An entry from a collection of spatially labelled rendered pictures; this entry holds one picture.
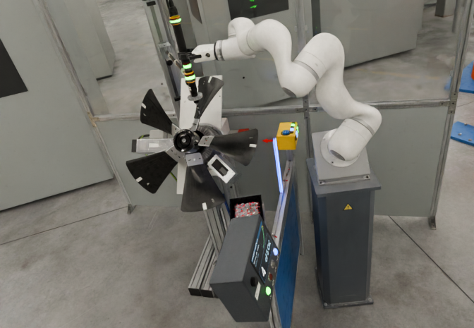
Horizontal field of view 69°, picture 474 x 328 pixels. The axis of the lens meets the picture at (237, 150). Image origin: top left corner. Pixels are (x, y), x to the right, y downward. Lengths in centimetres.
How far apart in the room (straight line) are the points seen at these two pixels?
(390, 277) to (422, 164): 77
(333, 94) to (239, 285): 65
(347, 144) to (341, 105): 18
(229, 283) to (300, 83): 60
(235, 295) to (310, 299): 143
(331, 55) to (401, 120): 137
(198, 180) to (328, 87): 85
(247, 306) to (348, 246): 104
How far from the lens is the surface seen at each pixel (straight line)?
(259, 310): 108
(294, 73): 105
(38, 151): 388
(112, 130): 297
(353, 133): 133
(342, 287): 227
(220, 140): 171
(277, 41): 108
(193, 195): 171
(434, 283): 261
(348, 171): 174
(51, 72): 353
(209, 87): 176
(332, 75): 116
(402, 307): 246
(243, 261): 102
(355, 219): 187
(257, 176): 271
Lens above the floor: 203
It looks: 32 degrees down
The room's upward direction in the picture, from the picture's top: 12 degrees counter-clockwise
